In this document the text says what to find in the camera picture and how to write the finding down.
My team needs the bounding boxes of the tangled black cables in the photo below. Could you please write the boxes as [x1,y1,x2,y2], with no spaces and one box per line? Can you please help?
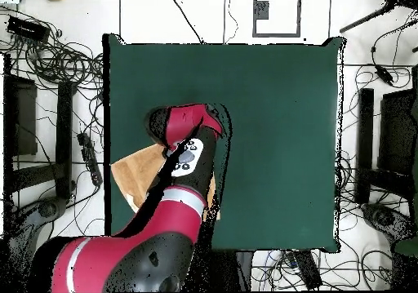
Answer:
[0,8,105,91]

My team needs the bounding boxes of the black power strip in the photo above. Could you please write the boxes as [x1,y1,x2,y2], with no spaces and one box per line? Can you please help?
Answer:
[77,131,104,188]

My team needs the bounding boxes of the dark green table cloth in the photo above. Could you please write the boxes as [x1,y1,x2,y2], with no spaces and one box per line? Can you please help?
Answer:
[102,33,344,253]

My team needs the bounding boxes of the thin black cable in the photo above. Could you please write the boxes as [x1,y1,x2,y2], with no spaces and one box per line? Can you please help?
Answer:
[222,0,239,44]

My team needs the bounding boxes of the black electronics box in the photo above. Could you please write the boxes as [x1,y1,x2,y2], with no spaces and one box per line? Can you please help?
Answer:
[7,15,51,44]

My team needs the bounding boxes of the grey chair base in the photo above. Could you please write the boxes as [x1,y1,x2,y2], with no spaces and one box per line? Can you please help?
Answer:
[6,196,69,292]
[360,202,416,242]

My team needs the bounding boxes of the black bar stand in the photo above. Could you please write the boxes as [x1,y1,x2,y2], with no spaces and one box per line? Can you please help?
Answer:
[11,81,78,200]

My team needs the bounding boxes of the black pole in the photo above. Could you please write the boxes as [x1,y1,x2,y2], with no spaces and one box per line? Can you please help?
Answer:
[339,2,396,34]

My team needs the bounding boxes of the orange terry towel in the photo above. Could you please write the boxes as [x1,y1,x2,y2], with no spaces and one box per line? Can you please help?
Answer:
[110,142,222,223]

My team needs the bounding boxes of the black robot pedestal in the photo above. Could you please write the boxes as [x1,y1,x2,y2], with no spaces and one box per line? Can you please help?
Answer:
[192,250,254,292]

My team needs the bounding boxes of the grey square floor frame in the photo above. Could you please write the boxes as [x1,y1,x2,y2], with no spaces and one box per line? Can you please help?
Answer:
[251,0,302,38]

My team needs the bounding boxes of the black power adapter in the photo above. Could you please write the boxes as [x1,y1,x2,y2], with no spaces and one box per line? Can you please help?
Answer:
[375,64,396,87]

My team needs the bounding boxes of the black flat panel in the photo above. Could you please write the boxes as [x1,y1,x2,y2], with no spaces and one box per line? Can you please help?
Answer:
[3,74,38,157]
[378,88,418,176]

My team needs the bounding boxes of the black upright bar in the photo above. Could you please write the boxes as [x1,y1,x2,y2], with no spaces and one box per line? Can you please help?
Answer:
[354,88,375,204]

